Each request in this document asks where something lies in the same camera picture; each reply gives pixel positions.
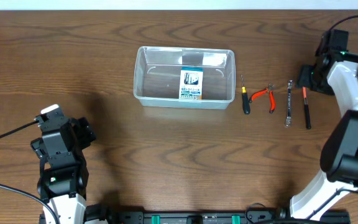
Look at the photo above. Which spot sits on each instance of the silver ring wrench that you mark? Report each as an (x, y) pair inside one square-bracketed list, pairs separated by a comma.
[(288, 118)]

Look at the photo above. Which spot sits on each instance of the white blue cardboard box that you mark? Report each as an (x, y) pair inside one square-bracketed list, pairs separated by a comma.
[(191, 83)]

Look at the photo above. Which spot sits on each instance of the clear plastic container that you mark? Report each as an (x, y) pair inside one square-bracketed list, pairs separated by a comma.
[(157, 76)]

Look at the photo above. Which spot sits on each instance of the small black orange hammer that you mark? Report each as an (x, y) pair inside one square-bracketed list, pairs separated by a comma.
[(306, 109)]

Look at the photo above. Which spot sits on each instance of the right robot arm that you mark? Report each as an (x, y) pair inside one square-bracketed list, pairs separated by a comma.
[(335, 72)]

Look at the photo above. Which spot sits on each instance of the orange handled pliers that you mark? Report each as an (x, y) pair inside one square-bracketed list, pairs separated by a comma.
[(268, 90)]

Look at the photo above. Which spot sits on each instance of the black yellow screwdriver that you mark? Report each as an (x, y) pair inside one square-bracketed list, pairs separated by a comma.
[(245, 99)]

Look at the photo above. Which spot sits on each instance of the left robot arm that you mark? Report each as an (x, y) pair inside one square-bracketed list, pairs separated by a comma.
[(63, 172)]

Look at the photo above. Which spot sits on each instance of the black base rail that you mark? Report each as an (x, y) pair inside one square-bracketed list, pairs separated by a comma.
[(101, 214)]

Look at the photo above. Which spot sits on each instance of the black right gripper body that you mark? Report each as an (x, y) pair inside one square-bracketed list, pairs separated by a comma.
[(307, 76)]

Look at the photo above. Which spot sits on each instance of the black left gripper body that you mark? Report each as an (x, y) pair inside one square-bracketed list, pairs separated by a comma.
[(81, 136)]

